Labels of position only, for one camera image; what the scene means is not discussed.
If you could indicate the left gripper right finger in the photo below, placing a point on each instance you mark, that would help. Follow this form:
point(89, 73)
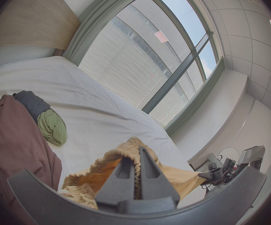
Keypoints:
point(156, 189)

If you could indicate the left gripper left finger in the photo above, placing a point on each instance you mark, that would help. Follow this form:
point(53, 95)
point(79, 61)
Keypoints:
point(116, 191)

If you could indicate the tan shorts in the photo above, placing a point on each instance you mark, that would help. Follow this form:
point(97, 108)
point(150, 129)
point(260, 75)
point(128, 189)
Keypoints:
point(179, 179)

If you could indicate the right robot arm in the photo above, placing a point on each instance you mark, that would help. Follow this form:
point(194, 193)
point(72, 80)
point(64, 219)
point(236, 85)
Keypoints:
point(252, 153)

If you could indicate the bed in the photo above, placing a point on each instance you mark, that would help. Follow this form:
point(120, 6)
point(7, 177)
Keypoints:
point(91, 97)

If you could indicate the green garment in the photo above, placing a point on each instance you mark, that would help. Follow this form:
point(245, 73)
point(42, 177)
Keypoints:
point(55, 130)

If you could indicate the brown garment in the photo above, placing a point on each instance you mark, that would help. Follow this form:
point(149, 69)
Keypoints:
point(16, 137)

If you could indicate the black garment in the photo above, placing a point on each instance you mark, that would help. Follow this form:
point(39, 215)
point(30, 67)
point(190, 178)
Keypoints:
point(30, 102)

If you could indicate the window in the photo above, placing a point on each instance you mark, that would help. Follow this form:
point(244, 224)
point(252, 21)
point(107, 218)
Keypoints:
point(137, 55)

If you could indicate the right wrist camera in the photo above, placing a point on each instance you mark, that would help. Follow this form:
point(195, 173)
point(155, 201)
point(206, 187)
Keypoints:
point(212, 166)

